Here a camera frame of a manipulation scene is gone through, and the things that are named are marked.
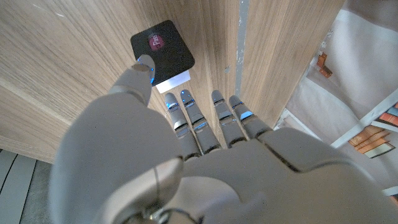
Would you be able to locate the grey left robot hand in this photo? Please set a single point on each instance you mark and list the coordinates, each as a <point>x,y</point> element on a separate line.
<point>217,180</point>

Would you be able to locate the black keycard holder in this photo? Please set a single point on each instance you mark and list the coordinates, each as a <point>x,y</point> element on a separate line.
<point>174,56</point>

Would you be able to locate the printed bookshelf backdrop cloth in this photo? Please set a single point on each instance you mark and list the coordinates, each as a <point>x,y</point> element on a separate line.
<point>351,77</point>

